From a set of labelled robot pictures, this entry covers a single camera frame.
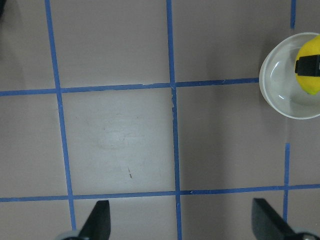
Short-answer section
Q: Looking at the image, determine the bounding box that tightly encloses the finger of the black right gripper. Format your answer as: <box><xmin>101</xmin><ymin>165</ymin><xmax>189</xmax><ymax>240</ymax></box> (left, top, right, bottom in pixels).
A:
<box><xmin>294</xmin><ymin>54</ymin><xmax>320</xmax><ymax>76</ymax></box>

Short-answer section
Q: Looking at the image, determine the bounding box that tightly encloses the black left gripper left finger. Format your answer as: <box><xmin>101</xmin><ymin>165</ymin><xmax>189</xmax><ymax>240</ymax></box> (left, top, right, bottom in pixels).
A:
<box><xmin>77</xmin><ymin>200</ymin><xmax>111</xmax><ymax>240</ymax></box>

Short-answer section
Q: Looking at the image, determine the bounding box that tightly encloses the black plate rack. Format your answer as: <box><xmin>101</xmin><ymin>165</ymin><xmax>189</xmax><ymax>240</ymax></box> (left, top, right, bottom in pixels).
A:
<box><xmin>0</xmin><ymin>0</ymin><xmax>6</xmax><ymax>18</ymax></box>

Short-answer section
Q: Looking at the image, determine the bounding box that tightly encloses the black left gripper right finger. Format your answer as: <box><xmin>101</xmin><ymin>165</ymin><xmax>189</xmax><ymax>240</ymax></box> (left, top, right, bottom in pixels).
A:
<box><xmin>251</xmin><ymin>198</ymin><xmax>300</xmax><ymax>240</ymax></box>

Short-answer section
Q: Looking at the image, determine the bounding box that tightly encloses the white ceramic bowl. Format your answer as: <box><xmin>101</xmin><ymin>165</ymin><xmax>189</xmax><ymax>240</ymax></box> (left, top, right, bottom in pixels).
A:
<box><xmin>259</xmin><ymin>32</ymin><xmax>320</xmax><ymax>120</ymax></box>

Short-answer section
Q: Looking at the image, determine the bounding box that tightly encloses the yellow lemon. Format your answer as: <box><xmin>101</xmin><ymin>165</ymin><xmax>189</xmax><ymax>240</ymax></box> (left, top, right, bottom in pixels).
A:
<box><xmin>295</xmin><ymin>35</ymin><xmax>320</xmax><ymax>95</ymax></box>

